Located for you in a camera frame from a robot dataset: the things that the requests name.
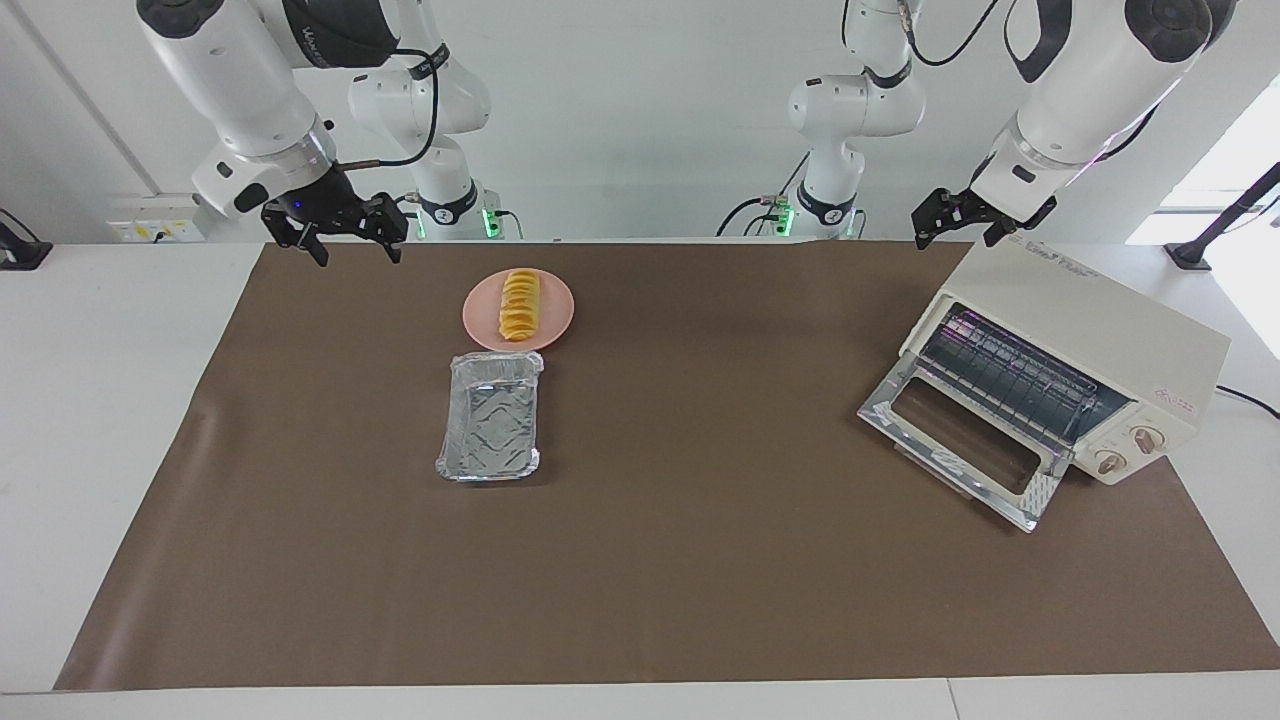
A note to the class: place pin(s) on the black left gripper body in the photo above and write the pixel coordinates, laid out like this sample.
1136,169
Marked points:
985,208

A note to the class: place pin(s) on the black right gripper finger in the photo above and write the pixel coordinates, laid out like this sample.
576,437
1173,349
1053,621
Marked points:
290,238
393,225

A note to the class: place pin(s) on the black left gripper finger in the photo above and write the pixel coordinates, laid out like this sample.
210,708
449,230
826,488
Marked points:
932,218
997,234

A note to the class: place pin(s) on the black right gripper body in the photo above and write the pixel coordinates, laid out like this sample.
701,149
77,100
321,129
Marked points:
320,210

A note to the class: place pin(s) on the sliced yellow bread loaf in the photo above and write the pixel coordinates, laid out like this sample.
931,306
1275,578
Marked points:
520,305

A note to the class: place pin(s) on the aluminium foil tray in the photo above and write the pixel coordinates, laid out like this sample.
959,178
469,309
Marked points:
490,420

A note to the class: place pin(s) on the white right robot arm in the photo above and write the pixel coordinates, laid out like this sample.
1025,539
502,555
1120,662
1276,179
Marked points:
230,70

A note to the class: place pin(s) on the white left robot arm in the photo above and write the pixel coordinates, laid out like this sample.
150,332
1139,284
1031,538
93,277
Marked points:
1090,90

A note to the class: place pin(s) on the cream toaster oven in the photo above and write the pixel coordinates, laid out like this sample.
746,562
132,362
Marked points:
1090,310

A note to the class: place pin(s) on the glass oven door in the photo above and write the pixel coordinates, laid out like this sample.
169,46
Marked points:
900,425

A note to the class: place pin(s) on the cream oven knob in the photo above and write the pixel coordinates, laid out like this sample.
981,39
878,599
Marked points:
1146,438
1110,462

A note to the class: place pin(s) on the pink round plate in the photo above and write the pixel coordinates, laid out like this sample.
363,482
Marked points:
480,315

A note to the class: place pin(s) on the black pole stand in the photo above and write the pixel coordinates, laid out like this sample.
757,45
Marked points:
1225,215

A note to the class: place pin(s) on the brown table mat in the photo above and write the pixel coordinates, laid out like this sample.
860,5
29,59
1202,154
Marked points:
600,560

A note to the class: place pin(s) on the white wall socket box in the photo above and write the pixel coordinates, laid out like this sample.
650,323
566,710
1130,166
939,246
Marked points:
160,215

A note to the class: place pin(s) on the black clamp mount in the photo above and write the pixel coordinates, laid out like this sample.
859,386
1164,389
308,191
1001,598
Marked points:
20,252

